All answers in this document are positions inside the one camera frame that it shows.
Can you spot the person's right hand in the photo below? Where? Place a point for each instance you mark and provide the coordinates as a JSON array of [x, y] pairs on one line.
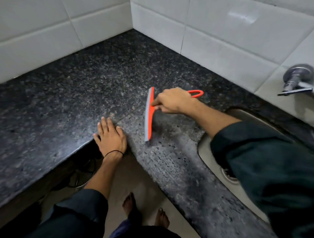
[[175, 100]]

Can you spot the person's left hand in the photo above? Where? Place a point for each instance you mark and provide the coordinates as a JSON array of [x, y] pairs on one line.
[[110, 141]]

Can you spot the person's left little finger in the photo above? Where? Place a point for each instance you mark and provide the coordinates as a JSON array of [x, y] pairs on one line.
[[96, 139]]

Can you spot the person's right thumb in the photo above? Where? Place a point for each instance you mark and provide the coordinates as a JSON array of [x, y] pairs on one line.
[[162, 108]]

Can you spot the person's left thumb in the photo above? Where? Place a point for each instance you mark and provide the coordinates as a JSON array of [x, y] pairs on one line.
[[120, 132]]

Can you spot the person's left middle finger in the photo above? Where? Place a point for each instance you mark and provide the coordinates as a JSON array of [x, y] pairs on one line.
[[105, 125]]

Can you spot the orange squeegee with grey blade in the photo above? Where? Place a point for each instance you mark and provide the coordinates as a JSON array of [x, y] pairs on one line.
[[148, 115]]

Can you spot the person's left forearm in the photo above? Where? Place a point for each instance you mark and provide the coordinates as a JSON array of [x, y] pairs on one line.
[[98, 181]]

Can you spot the person's right forearm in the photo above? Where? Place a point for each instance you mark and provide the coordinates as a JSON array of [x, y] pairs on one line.
[[257, 159]]

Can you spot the black wrist band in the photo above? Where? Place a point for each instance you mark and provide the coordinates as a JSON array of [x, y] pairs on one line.
[[113, 151]]

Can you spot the dark metal pot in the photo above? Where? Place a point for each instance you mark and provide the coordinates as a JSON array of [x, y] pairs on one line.
[[83, 174]]

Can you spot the stainless steel sink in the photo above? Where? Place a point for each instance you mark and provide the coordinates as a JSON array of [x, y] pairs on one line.
[[211, 159]]

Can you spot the person's left foot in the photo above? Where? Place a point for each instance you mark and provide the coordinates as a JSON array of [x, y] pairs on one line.
[[129, 204]]

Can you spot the person's foot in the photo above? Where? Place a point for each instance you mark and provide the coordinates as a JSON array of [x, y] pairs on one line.
[[162, 218], [129, 204]]

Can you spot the metal sink drain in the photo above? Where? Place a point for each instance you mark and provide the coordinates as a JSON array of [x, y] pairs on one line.
[[227, 174]]

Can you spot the person's right foot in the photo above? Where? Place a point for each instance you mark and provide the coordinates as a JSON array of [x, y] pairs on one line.
[[162, 218]]

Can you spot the person's dark trousers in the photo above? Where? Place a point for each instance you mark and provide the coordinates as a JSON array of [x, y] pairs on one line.
[[144, 231]]

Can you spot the chrome wall tap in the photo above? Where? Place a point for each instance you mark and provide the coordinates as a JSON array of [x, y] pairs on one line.
[[296, 78]]

